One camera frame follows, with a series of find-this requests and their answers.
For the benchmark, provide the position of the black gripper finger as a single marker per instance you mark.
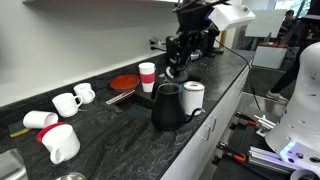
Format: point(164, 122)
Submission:
point(182, 64)
point(173, 67)

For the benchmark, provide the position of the steel sink basin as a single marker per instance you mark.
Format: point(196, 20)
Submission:
point(12, 166)

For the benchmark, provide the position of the black teapot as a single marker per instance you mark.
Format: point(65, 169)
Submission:
point(168, 113)

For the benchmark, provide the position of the white cup with red band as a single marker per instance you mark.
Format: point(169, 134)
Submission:
point(147, 75)

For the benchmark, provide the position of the black orange clamp tool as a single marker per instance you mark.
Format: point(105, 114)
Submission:
point(231, 153)

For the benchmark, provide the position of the person in background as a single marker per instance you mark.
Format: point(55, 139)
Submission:
point(287, 23)

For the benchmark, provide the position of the yellow green sponge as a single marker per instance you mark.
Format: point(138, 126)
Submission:
point(17, 128)

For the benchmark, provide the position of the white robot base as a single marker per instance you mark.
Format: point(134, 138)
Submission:
point(296, 136)

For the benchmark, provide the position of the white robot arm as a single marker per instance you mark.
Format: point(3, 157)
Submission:
point(196, 16)

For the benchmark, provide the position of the white cabinet door handle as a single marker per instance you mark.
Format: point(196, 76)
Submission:
point(206, 130)
point(213, 122)

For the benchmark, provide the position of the white mug lying sideways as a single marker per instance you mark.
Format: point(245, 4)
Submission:
point(39, 119)

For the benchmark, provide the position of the white cylindrical kettle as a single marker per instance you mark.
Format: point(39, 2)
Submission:
point(192, 96)

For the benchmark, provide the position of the red plastic lid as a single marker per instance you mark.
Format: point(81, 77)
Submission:
point(124, 83)

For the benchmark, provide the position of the white mug with red rim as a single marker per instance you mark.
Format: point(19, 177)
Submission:
point(60, 140)

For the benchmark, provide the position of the aluminium extrusion rail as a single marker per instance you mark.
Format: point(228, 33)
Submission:
point(268, 160)

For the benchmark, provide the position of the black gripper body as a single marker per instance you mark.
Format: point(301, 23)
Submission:
point(188, 44)

